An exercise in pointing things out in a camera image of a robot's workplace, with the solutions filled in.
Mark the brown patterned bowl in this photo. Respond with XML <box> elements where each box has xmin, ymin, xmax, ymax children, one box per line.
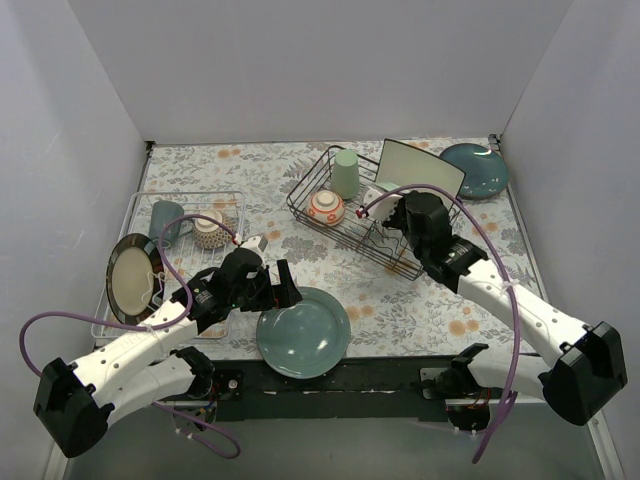
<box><xmin>193</xmin><ymin>210</ymin><xmax>236</xmax><ymax>250</ymax></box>

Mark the green cup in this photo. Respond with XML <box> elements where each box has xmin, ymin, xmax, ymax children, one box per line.
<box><xmin>330</xmin><ymin>149</ymin><xmax>359</xmax><ymax>200</ymax></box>

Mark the green round plate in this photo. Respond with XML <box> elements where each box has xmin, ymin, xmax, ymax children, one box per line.
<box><xmin>375</xmin><ymin>182</ymin><xmax>399</xmax><ymax>192</ymax></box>

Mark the black rimmed round plate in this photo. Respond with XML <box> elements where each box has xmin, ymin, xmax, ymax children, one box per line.
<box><xmin>106</xmin><ymin>233</ymin><xmax>165</xmax><ymax>326</ymax></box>

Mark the orange patterned bowl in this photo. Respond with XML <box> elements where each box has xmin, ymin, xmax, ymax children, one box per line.
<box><xmin>306</xmin><ymin>190</ymin><xmax>346</xmax><ymax>227</ymax></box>

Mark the white square plate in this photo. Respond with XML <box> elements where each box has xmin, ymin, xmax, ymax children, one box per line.
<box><xmin>375</xmin><ymin>139</ymin><xmax>465</xmax><ymax>196</ymax></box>

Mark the white wire dish rack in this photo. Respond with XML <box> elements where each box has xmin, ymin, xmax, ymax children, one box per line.
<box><xmin>90</xmin><ymin>189</ymin><xmax>247</xmax><ymax>346</ymax></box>

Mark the grey blue mug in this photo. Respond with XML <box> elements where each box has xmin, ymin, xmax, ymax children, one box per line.
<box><xmin>148</xmin><ymin>200</ymin><xmax>193</xmax><ymax>249</ymax></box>

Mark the black wire dish rack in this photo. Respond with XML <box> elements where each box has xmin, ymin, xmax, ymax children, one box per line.
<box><xmin>286</xmin><ymin>145</ymin><xmax>423</xmax><ymax>280</ymax></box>

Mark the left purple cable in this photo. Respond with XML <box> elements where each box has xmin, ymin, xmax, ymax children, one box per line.
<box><xmin>18</xmin><ymin>212</ymin><xmax>246</xmax><ymax>459</ymax></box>

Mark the dark teal round plate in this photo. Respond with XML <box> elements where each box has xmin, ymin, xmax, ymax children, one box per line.
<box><xmin>256</xmin><ymin>287</ymin><xmax>351</xmax><ymax>380</ymax></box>

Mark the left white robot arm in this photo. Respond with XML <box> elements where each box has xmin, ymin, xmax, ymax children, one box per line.
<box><xmin>34</xmin><ymin>247</ymin><xmax>302</xmax><ymax>458</ymax></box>

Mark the floral table mat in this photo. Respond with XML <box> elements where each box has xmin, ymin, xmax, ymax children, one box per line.
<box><xmin>120</xmin><ymin>142</ymin><xmax>547</xmax><ymax>360</ymax></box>

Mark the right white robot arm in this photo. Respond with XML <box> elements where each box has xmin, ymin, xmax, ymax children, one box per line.
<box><xmin>383</xmin><ymin>190</ymin><xmax>627</xmax><ymax>426</ymax></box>

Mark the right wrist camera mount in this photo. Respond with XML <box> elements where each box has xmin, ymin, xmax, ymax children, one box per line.
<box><xmin>356</xmin><ymin>183</ymin><xmax>402</xmax><ymax>222</ymax></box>

